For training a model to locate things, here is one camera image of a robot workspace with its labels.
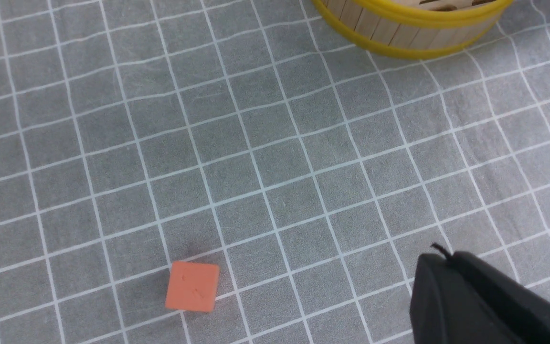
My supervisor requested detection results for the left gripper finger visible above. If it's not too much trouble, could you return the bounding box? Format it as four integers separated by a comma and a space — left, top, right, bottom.
410, 243, 550, 344

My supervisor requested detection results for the bamboo steamer tray yellow rim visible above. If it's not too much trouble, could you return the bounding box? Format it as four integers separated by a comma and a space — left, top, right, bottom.
313, 0, 512, 60

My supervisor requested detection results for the orange cube block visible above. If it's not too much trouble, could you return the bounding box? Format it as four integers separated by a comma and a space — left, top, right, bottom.
165, 261, 220, 313

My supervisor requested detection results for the grey checked tablecloth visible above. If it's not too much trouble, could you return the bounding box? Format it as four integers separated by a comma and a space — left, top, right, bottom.
0, 0, 550, 344

